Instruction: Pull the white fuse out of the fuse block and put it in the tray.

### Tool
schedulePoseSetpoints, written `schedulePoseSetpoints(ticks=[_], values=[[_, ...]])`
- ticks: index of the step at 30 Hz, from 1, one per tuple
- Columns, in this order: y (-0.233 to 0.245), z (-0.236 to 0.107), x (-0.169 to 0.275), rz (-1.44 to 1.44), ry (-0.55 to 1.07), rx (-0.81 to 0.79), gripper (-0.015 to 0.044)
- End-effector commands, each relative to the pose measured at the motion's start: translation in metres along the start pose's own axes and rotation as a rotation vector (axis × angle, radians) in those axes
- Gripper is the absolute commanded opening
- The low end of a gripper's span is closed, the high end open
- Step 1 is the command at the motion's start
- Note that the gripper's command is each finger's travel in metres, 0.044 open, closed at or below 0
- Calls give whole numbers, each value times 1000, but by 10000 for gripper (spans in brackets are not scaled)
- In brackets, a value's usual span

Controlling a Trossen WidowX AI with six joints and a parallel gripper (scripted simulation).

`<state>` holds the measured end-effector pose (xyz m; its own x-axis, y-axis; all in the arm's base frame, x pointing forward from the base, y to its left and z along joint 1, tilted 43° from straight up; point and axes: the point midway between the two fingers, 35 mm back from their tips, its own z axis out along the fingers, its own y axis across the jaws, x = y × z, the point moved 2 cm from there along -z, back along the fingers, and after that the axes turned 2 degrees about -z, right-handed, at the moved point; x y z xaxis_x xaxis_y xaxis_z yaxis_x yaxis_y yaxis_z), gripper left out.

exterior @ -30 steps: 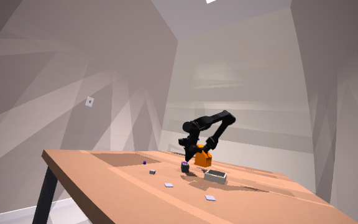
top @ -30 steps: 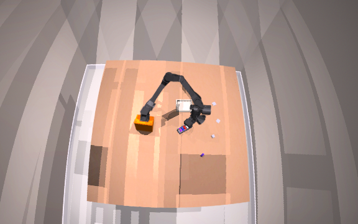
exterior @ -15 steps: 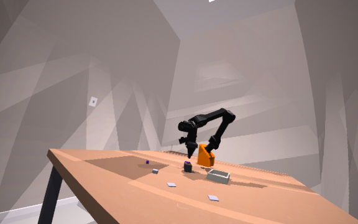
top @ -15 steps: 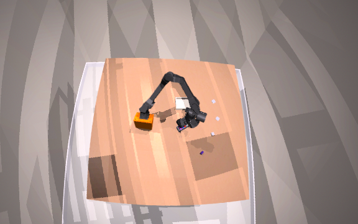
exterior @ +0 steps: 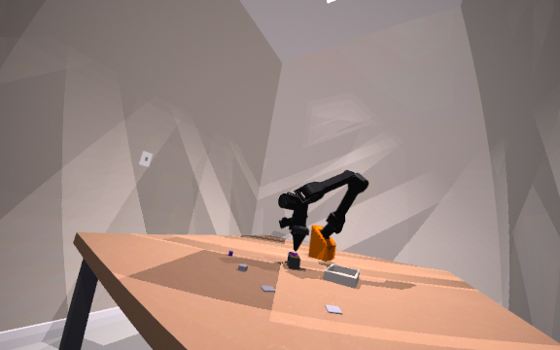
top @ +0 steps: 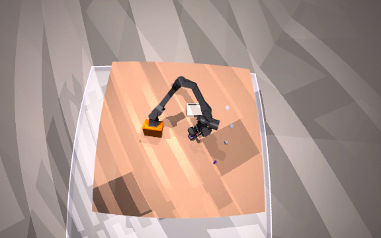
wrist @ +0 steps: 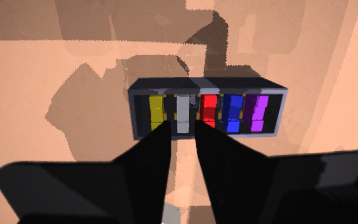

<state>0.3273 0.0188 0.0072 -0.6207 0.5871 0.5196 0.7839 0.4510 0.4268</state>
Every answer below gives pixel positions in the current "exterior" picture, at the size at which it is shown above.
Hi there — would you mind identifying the white shallow rectangular tray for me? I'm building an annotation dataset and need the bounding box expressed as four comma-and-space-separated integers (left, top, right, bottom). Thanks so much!
324, 264, 360, 289

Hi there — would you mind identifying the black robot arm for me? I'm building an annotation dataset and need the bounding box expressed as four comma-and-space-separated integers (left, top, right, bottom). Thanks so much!
278, 170, 368, 239

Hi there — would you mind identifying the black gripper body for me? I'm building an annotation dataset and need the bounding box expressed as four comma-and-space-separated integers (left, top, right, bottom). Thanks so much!
289, 211, 310, 235

